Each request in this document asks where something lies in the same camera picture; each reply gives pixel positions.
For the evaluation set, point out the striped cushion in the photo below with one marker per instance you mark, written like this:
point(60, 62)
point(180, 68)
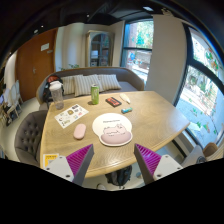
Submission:
point(71, 84)
point(109, 82)
point(86, 83)

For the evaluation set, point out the striped cushion right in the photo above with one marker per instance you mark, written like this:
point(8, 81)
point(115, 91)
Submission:
point(109, 82)

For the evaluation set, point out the glass door cabinet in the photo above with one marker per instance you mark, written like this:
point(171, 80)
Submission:
point(99, 48)

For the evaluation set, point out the white sticker sheet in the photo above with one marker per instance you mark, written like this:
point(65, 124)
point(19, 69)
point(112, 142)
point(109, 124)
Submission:
point(70, 115)

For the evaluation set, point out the green drink can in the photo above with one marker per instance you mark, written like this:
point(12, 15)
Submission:
point(94, 94)

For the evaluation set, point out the grey tufted chair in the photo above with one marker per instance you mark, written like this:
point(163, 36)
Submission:
point(28, 138)

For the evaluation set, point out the striped cushion middle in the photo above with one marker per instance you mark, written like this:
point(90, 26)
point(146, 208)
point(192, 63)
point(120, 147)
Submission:
point(86, 83)

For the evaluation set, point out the black backpack under table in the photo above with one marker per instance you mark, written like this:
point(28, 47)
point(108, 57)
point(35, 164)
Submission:
point(119, 177)

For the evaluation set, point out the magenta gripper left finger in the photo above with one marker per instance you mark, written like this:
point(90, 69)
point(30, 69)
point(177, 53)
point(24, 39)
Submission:
point(73, 167)

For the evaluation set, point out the pink computer mouse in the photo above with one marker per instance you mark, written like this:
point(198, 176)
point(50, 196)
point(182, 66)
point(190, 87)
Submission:
point(79, 131)

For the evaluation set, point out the wooden door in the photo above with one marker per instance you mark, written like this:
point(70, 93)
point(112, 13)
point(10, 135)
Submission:
point(34, 62)

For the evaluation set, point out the pink cat mouse pad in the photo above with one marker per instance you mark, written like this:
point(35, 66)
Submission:
point(113, 129)

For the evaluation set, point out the clear water bottle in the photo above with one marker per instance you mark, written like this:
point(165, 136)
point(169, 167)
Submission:
point(56, 92)

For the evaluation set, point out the black red bag on sofa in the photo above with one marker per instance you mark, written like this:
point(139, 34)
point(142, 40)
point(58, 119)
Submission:
point(47, 97)

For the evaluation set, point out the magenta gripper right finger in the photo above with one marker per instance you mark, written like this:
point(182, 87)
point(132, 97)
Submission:
point(154, 166)

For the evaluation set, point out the beige oval case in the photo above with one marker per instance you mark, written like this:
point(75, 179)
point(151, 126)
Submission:
point(125, 98)

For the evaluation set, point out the striped cushion left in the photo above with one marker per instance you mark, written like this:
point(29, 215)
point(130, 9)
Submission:
point(71, 84)

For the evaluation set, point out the grey curved sofa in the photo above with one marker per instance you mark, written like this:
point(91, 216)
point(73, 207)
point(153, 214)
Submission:
point(127, 79)

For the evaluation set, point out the teal small eraser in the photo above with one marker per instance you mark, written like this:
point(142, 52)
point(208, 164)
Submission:
point(126, 110)

